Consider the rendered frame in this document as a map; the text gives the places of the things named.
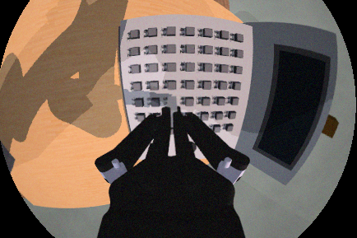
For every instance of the grey control console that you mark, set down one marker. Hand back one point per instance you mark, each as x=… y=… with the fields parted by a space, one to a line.
x=288 y=82

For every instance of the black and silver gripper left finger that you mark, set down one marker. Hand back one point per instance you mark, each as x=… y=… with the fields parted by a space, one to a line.
x=125 y=155

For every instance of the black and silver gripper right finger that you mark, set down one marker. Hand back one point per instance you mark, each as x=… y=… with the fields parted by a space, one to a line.
x=223 y=158

